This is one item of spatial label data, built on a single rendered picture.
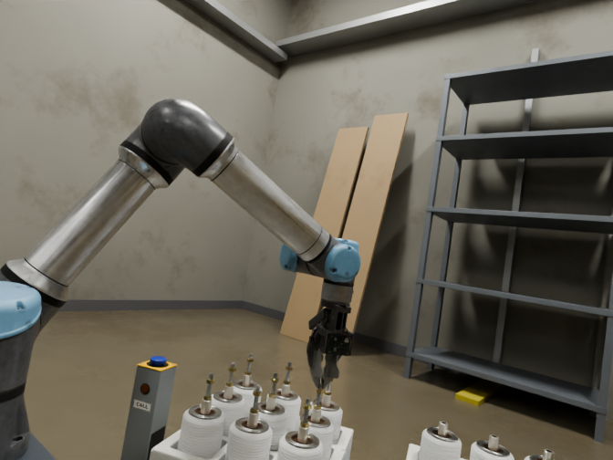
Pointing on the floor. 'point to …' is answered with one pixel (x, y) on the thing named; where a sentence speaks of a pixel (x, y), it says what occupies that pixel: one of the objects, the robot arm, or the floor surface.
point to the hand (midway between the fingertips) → (319, 381)
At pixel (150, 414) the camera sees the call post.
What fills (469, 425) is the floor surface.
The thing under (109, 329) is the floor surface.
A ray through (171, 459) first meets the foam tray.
